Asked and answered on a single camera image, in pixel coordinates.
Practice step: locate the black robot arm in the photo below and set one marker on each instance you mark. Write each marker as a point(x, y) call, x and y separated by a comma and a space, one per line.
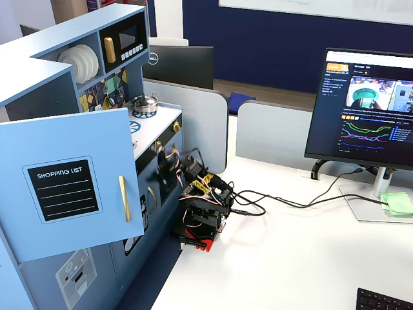
point(203, 200)

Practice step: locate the hanging silver toy utensil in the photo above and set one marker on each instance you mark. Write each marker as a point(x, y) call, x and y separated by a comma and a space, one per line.
point(111, 100)

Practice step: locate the grey rounded desk divider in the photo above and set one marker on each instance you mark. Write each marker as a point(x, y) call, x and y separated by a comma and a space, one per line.
point(200, 129)

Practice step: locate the green sticky notes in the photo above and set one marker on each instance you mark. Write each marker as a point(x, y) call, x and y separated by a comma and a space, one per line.
point(398, 203)

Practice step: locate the silver pot lid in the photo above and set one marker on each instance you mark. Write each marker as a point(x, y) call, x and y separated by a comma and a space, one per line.
point(145, 100)

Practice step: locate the blue wooden toy kitchen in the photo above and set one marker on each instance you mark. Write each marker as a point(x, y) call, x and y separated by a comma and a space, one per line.
point(42, 35)

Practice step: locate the red and black base clamp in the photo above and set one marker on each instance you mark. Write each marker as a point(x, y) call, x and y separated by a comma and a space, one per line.
point(197, 237)

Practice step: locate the small white toy plate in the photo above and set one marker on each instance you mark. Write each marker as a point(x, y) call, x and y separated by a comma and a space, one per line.
point(62, 57)

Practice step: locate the black Dell monitor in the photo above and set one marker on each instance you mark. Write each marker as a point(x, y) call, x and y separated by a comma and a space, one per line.
point(180, 66)

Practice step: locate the silver monitor stand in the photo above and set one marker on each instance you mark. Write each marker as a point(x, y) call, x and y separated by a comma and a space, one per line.
point(379, 193)

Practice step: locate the medium white toy plate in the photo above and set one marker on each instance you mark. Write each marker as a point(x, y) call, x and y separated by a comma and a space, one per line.
point(72, 61)

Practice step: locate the whiteboard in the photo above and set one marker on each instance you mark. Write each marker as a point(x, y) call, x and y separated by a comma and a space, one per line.
point(322, 8)

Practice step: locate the white chair back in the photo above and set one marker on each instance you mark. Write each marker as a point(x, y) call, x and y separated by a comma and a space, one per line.
point(167, 41)

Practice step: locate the black keyboard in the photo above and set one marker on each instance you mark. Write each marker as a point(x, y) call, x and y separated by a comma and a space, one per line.
point(380, 300)

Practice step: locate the blue cushion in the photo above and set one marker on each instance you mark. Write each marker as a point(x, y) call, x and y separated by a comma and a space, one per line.
point(240, 98)

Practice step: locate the black computer monitor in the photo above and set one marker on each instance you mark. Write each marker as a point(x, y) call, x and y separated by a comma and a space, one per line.
point(364, 106)

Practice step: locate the white stacked plates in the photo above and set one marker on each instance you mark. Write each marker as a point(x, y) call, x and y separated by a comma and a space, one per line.
point(89, 63)

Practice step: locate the grey long desk divider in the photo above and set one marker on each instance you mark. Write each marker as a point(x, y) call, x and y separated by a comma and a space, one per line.
point(274, 132)

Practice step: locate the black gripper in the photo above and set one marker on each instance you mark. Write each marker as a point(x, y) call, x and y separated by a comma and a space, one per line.
point(160, 164)

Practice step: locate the gold stove knob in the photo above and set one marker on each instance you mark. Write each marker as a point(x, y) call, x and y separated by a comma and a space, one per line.
point(176, 126)

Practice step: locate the silver toy pot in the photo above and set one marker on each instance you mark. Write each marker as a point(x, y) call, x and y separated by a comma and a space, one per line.
point(146, 106)

